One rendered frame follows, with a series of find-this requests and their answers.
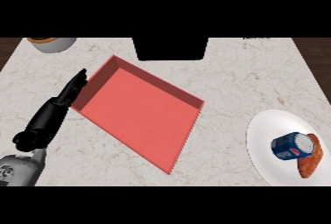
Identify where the grey bowl with orange content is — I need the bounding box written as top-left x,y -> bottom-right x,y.
25,37 -> 78,54

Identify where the orange sweet potato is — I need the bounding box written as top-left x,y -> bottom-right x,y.
297,133 -> 325,179

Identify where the red open box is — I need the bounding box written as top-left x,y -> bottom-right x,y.
69,54 -> 205,175

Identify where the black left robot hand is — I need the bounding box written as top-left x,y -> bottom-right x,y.
12,68 -> 89,153

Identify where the black appliance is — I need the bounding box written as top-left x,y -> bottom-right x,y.
130,37 -> 210,62

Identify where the blue soda can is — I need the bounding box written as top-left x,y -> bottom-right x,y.
270,131 -> 316,161

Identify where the white plate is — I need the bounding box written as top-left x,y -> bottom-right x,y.
245,108 -> 331,187

